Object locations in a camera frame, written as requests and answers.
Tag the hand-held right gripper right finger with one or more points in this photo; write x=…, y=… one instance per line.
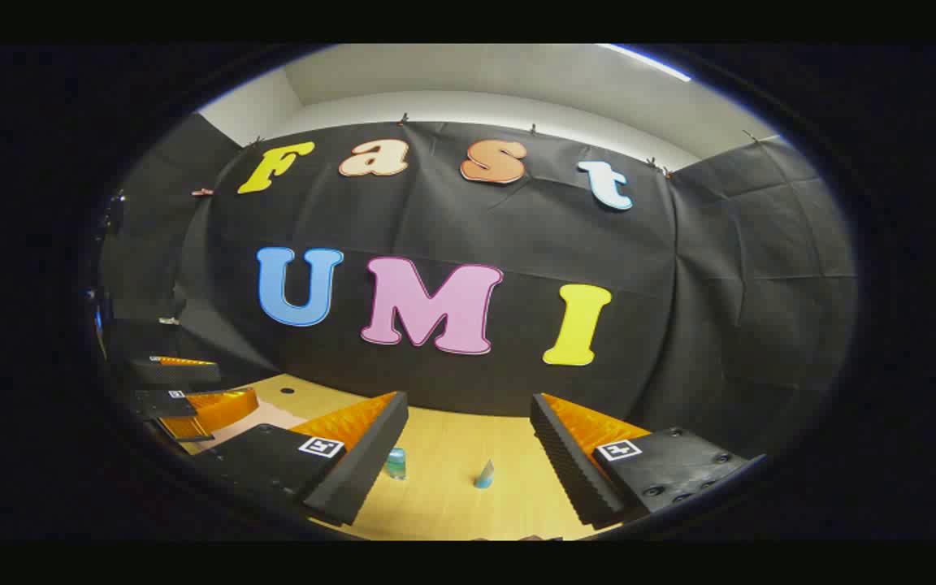
x=569, y=467

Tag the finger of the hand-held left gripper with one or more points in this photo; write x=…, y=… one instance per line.
x=163, y=405
x=179, y=374

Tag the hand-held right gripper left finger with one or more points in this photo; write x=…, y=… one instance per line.
x=370, y=455

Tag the small blue-green bottle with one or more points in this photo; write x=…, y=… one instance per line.
x=396, y=465

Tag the silver blue tube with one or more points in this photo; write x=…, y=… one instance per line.
x=484, y=477

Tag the black backdrop cloth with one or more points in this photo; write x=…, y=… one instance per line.
x=517, y=227

